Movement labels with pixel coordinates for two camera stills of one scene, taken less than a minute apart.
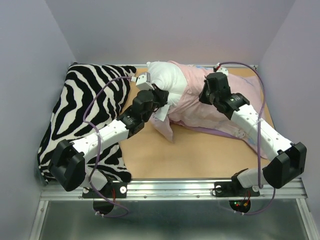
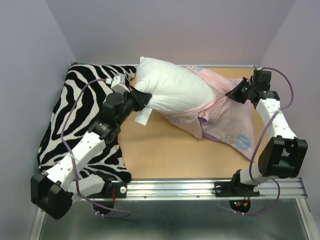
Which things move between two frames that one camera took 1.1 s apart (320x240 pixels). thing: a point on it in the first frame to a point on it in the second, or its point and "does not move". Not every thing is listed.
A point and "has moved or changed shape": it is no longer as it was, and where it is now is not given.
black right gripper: (203, 98) to (235, 94)
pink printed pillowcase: (196, 113) has moved or changed shape
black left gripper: (161, 95) to (140, 99)
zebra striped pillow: (91, 98) does not move
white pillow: (165, 75) has moved or changed shape
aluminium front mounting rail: (173, 190) does not move
